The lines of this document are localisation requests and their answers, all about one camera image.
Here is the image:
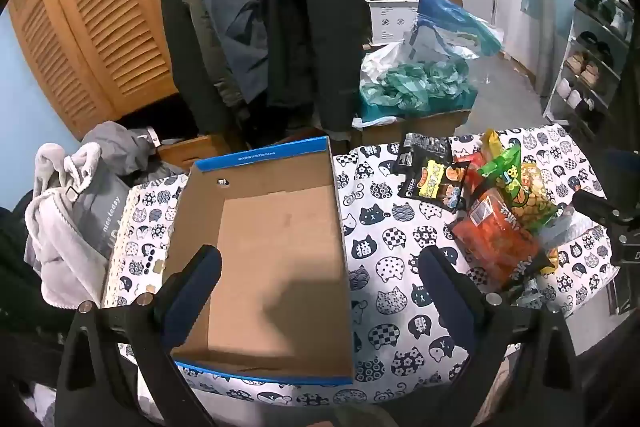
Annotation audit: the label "green orange snack packet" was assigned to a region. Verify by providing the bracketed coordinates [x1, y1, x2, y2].
[477, 144, 523, 208]

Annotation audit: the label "black coat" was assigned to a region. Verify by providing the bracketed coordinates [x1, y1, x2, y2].
[267, 0, 368, 140]

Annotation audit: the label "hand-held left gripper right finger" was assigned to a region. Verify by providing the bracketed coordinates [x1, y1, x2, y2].
[417, 245, 586, 427]

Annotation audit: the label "white phone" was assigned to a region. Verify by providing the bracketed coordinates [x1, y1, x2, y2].
[122, 239, 168, 280]

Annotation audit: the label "teal plastic bags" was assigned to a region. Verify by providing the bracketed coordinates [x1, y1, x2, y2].
[359, 59, 473, 120]

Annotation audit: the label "black yellow snack packet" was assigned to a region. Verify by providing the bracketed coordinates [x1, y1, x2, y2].
[400, 157, 471, 214]

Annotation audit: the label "grey printed hoodie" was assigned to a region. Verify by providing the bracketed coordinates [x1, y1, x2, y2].
[70, 162, 133, 258]

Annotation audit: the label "white fleece garment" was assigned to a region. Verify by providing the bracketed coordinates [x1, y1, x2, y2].
[24, 141, 108, 308]

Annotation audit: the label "cardboard box with blue rim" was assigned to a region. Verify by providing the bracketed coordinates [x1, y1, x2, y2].
[159, 136, 355, 385]

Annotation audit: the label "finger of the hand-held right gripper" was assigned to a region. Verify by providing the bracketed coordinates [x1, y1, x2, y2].
[571, 189, 640, 233]
[597, 148, 640, 188]

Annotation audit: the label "grey blue jacket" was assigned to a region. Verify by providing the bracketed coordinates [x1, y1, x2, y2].
[179, 0, 273, 108]

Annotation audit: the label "white plastic bag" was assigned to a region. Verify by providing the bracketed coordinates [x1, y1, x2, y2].
[360, 39, 416, 82]

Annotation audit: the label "long yellow snack packet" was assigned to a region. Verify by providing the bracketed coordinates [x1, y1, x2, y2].
[482, 129, 561, 275]

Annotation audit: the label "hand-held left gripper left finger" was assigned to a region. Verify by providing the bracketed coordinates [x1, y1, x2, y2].
[55, 245, 223, 427]

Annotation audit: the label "dark cloth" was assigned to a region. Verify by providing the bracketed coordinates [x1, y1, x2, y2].
[0, 192, 76, 358]

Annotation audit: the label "group of shoes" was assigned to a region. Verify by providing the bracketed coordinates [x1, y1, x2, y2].
[557, 0, 633, 122]

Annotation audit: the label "white shoe rack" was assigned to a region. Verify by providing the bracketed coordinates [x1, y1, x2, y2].
[542, 0, 636, 138]

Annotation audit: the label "wooden louvered cabinet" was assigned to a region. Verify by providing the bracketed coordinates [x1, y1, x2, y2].
[7, 0, 181, 142]

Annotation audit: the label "cat print blanket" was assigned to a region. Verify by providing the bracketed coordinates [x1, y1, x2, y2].
[102, 124, 623, 427]

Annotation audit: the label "clear plastic bag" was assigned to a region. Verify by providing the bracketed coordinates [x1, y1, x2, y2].
[515, 207, 593, 308]

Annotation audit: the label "red snack packet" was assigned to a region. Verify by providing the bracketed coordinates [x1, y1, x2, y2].
[462, 149, 488, 198]

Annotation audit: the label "brown cardboard box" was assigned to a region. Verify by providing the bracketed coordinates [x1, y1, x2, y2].
[350, 107, 473, 148]

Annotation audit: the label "blue plastic bag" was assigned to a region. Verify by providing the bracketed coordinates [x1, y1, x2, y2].
[407, 0, 505, 60]

